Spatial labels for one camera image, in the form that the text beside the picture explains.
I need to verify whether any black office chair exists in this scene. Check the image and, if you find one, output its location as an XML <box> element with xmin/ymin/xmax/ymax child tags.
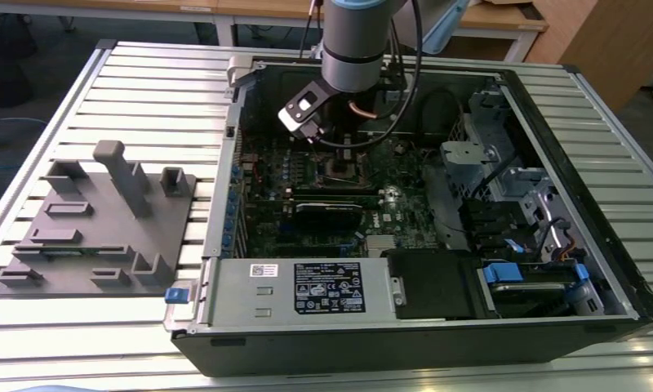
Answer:
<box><xmin>0</xmin><ymin>11</ymin><xmax>38</xmax><ymax>109</ymax></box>

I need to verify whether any black PC case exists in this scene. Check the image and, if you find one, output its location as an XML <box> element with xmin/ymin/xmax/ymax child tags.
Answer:
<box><xmin>162</xmin><ymin>55</ymin><xmax>653</xmax><ymax>379</ymax></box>

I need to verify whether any grey parts rack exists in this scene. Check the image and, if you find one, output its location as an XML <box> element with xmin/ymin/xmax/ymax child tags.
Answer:
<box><xmin>0</xmin><ymin>140</ymin><xmax>198</xmax><ymax>295</ymax></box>

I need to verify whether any blue floor cable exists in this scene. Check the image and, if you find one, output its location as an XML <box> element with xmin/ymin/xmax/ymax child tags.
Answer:
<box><xmin>0</xmin><ymin>117</ymin><xmax>50</xmax><ymax>171</ymax></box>

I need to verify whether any small silver heatsink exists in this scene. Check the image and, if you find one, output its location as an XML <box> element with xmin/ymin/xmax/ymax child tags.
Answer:
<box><xmin>365</xmin><ymin>234</ymin><xmax>399</xmax><ymax>250</ymax></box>

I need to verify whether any wooden desk white frame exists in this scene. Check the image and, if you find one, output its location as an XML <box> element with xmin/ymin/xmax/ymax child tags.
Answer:
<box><xmin>0</xmin><ymin>0</ymin><xmax>549</xmax><ymax>63</ymax></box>

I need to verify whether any green motherboard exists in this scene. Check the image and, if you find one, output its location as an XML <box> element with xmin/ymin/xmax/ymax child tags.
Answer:
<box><xmin>233</xmin><ymin>130</ymin><xmax>453</xmax><ymax>259</ymax></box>

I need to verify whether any grey case handle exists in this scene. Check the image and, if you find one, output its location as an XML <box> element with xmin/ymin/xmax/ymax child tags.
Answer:
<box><xmin>225</xmin><ymin>56</ymin><xmax>257</xmax><ymax>89</ymax></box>

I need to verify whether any silver power supply with label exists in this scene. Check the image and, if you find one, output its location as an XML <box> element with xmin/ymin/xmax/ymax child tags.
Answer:
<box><xmin>193</xmin><ymin>256</ymin><xmax>401</xmax><ymax>327</ymax></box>

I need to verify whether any black plastic shroud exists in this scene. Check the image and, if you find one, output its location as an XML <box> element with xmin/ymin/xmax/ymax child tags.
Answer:
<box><xmin>382</xmin><ymin>248</ymin><xmax>495</xmax><ymax>320</ymax></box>

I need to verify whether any black drive bay block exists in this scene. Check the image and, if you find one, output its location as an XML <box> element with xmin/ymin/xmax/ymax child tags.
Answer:
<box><xmin>459</xmin><ymin>199</ymin><xmax>539</xmax><ymax>254</ymax></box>

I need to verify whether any silver square CPU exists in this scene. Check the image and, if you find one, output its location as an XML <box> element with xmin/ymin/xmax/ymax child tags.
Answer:
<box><xmin>325</xmin><ymin>159</ymin><xmax>358</xmax><ymax>179</ymax></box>

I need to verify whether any orange yellow wire bundle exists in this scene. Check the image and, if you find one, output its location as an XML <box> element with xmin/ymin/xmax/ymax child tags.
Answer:
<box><xmin>557</xmin><ymin>243</ymin><xmax>585</xmax><ymax>262</ymax></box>

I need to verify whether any black graphics card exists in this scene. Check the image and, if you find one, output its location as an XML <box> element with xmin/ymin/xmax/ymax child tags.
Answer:
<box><xmin>293</xmin><ymin>202</ymin><xmax>365</xmax><ymax>236</ymax></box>

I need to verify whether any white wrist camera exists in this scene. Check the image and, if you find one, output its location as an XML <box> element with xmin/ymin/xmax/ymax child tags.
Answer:
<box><xmin>275</xmin><ymin>79</ymin><xmax>338</xmax><ymax>144</ymax></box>

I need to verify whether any silver metal drive cage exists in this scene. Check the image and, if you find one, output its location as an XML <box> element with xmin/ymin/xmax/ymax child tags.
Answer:
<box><xmin>438</xmin><ymin>90</ymin><xmax>565</xmax><ymax>213</ymax></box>

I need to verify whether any black slanting cable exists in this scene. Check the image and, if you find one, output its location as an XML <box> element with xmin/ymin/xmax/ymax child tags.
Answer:
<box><xmin>470</xmin><ymin>149</ymin><xmax>519</xmax><ymax>198</ymax></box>

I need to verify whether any hard disk in blue carrier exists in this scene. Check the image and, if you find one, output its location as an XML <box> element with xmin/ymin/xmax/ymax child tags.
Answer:
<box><xmin>478</xmin><ymin>262</ymin><xmax>570</xmax><ymax>293</ymax></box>

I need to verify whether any black power cable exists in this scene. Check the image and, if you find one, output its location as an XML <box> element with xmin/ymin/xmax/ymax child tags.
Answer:
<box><xmin>537</xmin><ymin>217</ymin><xmax>573</xmax><ymax>262</ymax></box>

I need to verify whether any pale blue teach pendant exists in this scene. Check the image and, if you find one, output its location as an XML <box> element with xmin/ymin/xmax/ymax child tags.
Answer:
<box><xmin>421</xmin><ymin>0</ymin><xmax>469</xmax><ymax>47</ymax></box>

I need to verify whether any green RAM stick on rack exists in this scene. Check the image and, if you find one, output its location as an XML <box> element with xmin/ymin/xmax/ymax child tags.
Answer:
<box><xmin>41</xmin><ymin>248</ymin><xmax>125</xmax><ymax>259</ymax></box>

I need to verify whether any wooden cabinet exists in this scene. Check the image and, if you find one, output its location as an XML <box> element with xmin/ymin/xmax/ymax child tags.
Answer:
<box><xmin>525</xmin><ymin>0</ymin><xmax>653</xmax><ymax>111</ymax></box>

